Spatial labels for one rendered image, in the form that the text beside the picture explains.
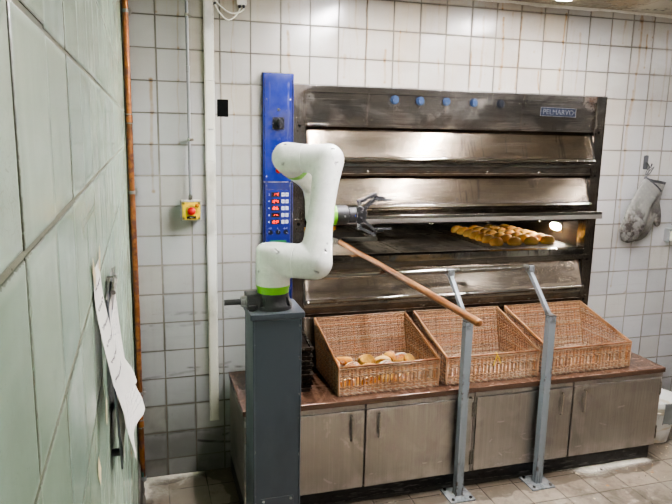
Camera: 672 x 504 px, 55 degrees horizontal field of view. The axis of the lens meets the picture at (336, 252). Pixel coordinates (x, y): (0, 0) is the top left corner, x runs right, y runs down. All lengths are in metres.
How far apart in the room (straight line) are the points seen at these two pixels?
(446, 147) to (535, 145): 0.58
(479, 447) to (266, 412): 1.47
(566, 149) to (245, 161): 1.93
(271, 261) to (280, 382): 0.47
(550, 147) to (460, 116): 0.62
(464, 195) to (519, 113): 0.58
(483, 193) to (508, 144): 0.32
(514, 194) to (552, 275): 0.60
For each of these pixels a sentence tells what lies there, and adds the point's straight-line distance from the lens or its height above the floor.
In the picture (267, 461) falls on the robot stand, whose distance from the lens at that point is 2.61.
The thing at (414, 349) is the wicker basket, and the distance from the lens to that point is 3.65.
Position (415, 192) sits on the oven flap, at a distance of 3.66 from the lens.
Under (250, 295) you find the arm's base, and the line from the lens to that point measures 2.42.
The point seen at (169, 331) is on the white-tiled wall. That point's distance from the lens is 3.50.
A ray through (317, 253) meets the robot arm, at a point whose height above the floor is 1.43.
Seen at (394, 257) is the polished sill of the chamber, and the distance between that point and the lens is 3.67.
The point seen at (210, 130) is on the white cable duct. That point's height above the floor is 1.86.
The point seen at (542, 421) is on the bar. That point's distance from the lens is 3.70.
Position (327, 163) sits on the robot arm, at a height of 1.75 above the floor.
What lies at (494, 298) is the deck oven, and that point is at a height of 0.89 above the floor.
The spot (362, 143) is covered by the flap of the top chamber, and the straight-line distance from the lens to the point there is 3.53.
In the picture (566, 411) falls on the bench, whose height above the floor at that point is 0.38.
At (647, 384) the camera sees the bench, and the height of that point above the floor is 0.48.
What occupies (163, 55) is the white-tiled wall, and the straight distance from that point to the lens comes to 3.35.
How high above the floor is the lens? 1.86
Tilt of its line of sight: 11 degrees down
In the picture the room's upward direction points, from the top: 1 degrees clockwise
